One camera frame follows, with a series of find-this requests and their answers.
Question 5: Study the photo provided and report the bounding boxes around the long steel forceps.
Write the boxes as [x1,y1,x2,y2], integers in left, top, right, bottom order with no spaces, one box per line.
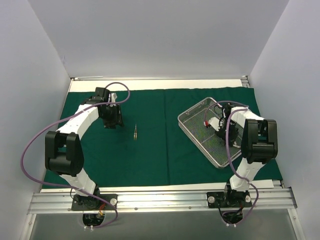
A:
[133,124,138,141]

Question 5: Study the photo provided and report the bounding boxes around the surgical kit tray edge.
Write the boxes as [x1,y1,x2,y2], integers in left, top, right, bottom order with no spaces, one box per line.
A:
[177,97,242,169]

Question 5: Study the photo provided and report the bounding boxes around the dark green surgical cloth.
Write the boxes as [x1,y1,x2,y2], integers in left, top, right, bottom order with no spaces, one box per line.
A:
[41,86,283,189]

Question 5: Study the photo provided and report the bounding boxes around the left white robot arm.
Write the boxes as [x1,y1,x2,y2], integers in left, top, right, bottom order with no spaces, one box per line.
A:
[45,93,124,210]

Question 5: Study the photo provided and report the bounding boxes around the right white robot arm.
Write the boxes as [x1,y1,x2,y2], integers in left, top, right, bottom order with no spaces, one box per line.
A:
[215,103,278,207]

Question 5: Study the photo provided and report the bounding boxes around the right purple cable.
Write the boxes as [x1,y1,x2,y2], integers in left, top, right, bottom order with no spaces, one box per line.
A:
[203,101,259,226]

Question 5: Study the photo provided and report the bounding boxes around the purple cable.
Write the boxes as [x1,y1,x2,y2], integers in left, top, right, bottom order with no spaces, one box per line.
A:
[20,82,131,228]
[203,101,259,226]

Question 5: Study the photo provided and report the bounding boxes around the back aluminium rail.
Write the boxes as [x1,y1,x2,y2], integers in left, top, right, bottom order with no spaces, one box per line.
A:
[71,75,248,81]

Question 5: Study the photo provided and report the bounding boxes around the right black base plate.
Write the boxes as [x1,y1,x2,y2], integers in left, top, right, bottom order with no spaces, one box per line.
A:
[206,191,252,209]

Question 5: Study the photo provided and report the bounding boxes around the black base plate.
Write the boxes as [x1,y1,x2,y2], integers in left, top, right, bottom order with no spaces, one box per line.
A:
[206,191,252,209]
[71,194,118,211]

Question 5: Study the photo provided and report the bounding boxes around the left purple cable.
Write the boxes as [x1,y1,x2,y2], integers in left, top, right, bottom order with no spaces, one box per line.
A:
[20,82,131,228]

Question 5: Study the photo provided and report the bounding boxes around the front aluminium rail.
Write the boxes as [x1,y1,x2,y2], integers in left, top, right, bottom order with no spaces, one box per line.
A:
[28,183,297,214]

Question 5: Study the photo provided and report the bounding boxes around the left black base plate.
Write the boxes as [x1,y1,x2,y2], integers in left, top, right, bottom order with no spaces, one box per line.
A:
[71,194,118,211]

